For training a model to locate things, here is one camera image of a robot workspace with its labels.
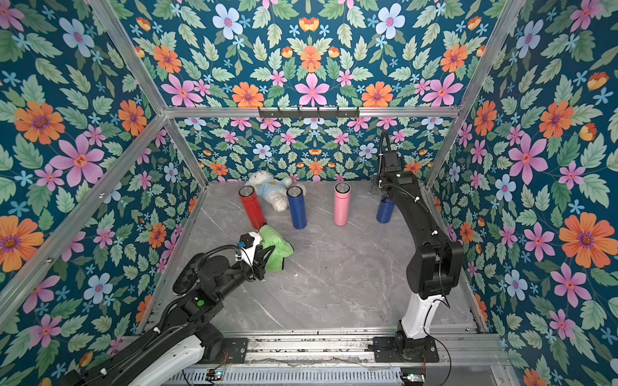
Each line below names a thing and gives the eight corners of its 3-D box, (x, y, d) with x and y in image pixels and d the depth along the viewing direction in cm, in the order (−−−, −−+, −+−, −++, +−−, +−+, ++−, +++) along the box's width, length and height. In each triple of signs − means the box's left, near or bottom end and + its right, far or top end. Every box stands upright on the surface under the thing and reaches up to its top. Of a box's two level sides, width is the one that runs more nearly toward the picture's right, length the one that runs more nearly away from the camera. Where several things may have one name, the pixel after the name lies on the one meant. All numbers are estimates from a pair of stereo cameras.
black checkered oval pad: (174, 295, 87) (169, 292, 84) (189, 257, 97) (185, 252, 94) (191, 295, 87) (187, 292, 84) (205, 257, 97) (202, 252, 94)
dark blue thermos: (292, 229, 105) (285, 197, 88) (294, 218, 109) (287, 185, 92) (306, 229, 105) (302, 197, 88) (307, 218, 109) (303, 185, 92)
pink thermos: (333, 226, 105) (334, 194, 89) (333, 214, 110) (334, 181, 93) (348, 226, 105) (351, 194, 89) (347, 214, 110) (350, 181, 93)
